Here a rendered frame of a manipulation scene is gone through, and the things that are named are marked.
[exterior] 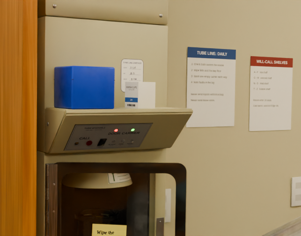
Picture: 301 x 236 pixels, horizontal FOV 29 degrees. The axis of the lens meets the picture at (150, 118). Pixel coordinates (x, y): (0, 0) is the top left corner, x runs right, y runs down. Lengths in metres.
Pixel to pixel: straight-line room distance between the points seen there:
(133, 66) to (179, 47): 0.61
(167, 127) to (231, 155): 0.80
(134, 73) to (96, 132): 0.20
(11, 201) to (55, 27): 0.39
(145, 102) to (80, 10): 0.25
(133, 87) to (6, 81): 0.28
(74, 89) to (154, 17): 0.33
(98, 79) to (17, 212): 0.32
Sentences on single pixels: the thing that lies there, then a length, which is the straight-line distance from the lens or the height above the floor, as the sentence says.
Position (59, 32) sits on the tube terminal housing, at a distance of 1.33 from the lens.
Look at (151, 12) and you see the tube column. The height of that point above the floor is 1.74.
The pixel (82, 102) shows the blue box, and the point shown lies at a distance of 1.23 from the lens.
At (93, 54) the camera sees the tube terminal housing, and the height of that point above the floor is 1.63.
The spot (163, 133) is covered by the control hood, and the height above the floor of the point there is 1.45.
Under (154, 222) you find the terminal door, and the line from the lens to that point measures 1.34.
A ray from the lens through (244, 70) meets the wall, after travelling 2.17.
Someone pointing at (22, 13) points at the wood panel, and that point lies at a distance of 1.21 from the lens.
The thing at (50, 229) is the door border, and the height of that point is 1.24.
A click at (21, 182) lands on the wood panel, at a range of 1.22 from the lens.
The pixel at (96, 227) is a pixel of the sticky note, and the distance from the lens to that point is 1.33.
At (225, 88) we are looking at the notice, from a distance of 2.11.
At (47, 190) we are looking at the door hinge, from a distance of 1.32.
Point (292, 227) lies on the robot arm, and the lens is 0.96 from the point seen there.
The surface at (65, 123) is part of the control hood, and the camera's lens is 1.23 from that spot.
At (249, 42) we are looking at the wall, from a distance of 2.19.
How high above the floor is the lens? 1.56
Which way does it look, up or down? 3 degrees down
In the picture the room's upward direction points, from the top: 1 degrees clockwise
